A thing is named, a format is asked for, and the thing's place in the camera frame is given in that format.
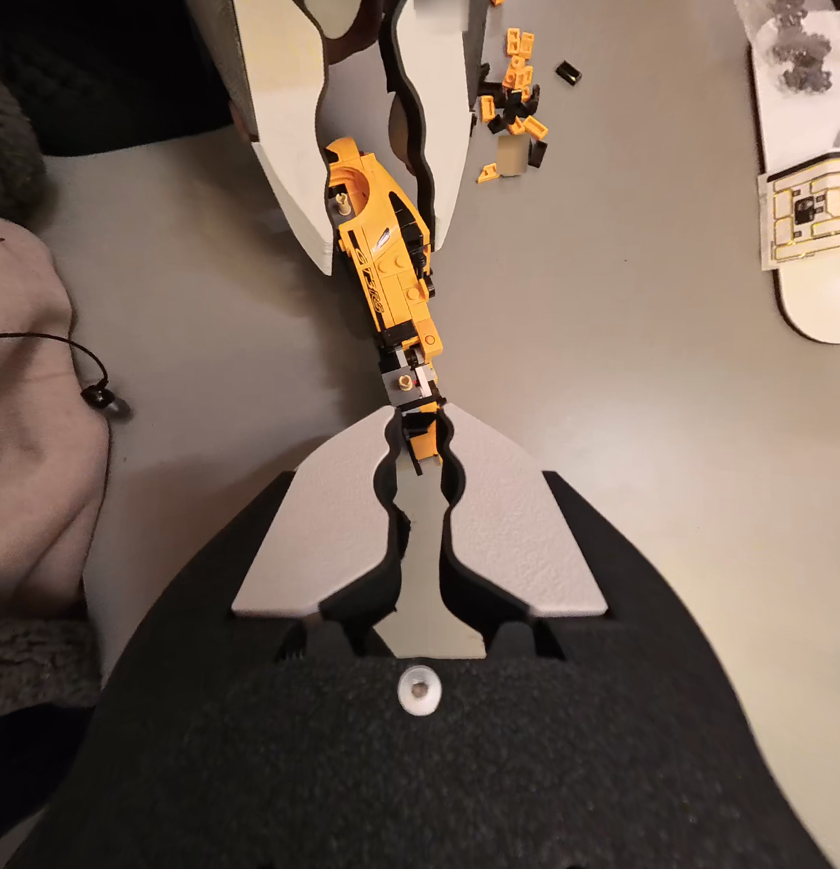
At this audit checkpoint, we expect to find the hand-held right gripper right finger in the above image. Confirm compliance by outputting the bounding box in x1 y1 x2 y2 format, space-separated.
441 408 612 621

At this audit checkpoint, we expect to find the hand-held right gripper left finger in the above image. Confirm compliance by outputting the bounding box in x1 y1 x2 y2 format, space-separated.
231 405 402 621

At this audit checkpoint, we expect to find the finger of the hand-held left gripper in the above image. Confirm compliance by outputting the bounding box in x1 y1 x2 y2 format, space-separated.
227 0 345 278
378 0 474 253

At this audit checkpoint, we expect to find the pile of small lego pieces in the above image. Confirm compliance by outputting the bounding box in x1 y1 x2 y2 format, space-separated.
473 25 585 186

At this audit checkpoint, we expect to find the orange lego car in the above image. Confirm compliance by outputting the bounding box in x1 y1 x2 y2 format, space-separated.
321 135 452 477

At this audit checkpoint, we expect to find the lego sticker sheet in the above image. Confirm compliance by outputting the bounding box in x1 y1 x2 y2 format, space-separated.
756 151 840 274

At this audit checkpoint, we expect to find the pink shirt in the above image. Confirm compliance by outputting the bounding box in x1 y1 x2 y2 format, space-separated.
0 210 116 621

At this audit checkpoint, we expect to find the grey fleece jacket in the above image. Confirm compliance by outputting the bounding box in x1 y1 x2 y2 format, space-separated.
0 60 104 723

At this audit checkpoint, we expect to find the translucent plastic bag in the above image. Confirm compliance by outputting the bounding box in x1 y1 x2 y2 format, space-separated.
734 0 840 99

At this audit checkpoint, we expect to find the black earphone with cable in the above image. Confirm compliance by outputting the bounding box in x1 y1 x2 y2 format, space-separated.
0 329 130 416

